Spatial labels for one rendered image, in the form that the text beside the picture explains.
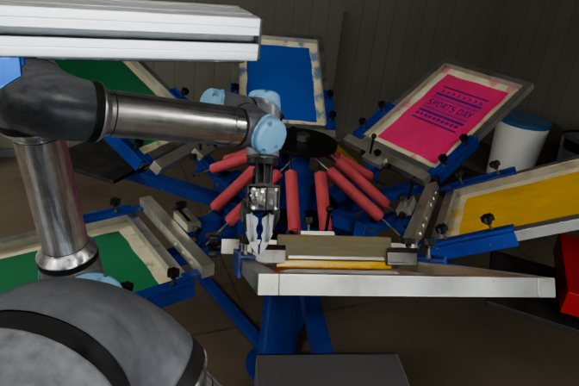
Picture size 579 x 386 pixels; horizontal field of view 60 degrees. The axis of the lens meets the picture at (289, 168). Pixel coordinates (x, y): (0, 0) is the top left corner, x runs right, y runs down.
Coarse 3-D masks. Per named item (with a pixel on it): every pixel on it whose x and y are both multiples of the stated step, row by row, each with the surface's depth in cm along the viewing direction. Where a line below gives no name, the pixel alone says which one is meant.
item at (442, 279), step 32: (256, 288) 92; (288, 288) 91; (320, 288) 91; (352, 288) 92; (384, 288) 93; (416, 288) 94; (448, 288) 95; (480, 288) 96; (512, 288) 97; (544, 288) 98
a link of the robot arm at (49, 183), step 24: (0, 120) 82; (24, 144) 85; (48, 144) 86; (24, 168) 87; (48, 168) 88; (72, 168) 94; (48, 192) 90; (72, 192) 93; (48, 216) 92; (72, 216) 94; (48, 240) 94; (72, 240) 96; (48, 264) 96; (72, 264) 96; (96, 264) 101
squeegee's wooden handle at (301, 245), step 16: (288, 240) 152; (304, 240) 153; (320, 240) 154; (336, 240) 154; (352, 240) 155; (368, 240) 156; (384, 240) 157; (352, 256) 154; (368, 256) 155; (384, 256) 156
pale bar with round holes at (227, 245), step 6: (222, 240) 170; (228, 240) 170; (234, 240) 171; (258, 240) 172; (270, 240) 173; (276, 240) 173; (222, 246) 170; (228, 246) 170; (234, 246) 171; (396, 246) 179; (402, 246) 180; (222, 252) 170; (228, 252) 170
